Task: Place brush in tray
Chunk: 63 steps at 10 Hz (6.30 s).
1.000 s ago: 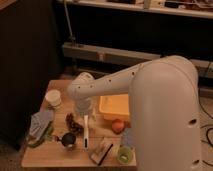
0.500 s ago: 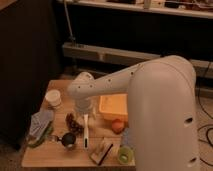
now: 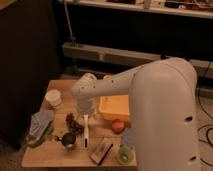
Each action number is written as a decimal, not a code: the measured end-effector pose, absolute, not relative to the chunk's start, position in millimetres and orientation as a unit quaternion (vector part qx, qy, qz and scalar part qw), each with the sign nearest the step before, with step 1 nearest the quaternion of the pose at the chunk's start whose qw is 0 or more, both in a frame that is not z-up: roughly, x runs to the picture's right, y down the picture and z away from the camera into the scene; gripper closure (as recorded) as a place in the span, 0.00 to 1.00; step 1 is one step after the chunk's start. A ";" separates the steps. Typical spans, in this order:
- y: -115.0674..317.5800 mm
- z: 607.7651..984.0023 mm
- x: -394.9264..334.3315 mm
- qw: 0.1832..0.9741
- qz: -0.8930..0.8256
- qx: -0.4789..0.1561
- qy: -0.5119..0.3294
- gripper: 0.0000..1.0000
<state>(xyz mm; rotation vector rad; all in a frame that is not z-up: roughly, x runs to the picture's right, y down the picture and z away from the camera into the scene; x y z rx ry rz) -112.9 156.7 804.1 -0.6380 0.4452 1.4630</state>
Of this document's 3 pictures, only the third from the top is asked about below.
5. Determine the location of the grey metal floor rail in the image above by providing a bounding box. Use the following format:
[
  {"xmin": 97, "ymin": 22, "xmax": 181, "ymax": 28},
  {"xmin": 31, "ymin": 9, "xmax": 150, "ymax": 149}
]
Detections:
[{"xmin": 61, "ymin": 41, "xmax": 213, "ymax": 79}]

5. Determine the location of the brown pine cone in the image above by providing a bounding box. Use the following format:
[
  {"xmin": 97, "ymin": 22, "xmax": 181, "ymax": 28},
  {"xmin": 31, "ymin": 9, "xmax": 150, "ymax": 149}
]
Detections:
[{"xmin": 66, "ymin": 113, "xmax": 84, "ymax": 135}]

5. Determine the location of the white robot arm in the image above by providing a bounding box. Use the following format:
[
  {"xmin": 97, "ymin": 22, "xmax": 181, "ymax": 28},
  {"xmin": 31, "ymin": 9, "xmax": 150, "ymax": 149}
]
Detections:
[{"xmin": 71, "ymin": 58, "xmax": 200, "ymax": 171}]

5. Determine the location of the white paper cup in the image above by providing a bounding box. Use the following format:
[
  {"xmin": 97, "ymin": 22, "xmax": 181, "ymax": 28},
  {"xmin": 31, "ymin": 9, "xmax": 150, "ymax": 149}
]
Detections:
[{"xmin": 45, "ymin": 89, "xmax": 62, "ymax": 109}]

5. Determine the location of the black floor cable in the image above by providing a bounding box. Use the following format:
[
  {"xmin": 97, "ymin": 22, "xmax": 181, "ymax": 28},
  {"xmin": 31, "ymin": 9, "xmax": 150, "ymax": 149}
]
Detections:
[{"xmin": 196, "ymin": 61, "xmax": 213, "ymax": 168}]

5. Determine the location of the wooden block brush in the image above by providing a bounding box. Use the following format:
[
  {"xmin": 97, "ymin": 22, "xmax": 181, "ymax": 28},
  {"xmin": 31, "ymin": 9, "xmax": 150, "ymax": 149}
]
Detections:
[{"xmin": 90, "ymin": 138, "xmax": 113, "ymax": 166}]

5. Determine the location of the white wall shelf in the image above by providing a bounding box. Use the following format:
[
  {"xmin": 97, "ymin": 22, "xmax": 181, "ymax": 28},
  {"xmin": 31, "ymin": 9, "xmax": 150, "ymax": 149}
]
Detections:
[{"xmin": 56, "ymin": 0, "xmax": 213, "ymax": 19}]

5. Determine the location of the black metal measuring cup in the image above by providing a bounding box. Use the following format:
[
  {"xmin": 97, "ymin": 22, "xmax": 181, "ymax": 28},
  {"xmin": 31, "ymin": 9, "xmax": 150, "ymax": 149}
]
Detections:
[{"xmin": 55, "ymin": 132, "xmax": 76, "ymax": 149}]

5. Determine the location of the green small cup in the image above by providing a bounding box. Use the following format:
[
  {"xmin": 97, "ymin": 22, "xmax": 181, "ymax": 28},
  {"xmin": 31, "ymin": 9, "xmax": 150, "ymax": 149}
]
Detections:
[{"xmin": 117, "ymin": 146, "xmax": 134, "ymax": 165}]

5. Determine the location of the yellow plastic tray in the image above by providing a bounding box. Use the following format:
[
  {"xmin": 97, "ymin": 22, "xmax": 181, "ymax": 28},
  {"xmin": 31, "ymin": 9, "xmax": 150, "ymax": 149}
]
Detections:
[{"xmin": 98, "ymin": 95, "xmax": 130, "ymax": 122}]

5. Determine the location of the orange fruit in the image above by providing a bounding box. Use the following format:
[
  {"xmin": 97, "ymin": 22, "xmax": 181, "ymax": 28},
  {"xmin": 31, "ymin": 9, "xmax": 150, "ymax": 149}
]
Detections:
[{"xmin": 111, "ymin": 119, "xmax": 125, "ymax": 134}]

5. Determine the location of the grey folded cloth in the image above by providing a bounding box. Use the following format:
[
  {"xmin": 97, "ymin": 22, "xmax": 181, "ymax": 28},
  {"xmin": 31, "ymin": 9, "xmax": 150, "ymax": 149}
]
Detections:
[{"xmin": 29, "ymin": 110, "xmax": 54, "ymax": 140}]

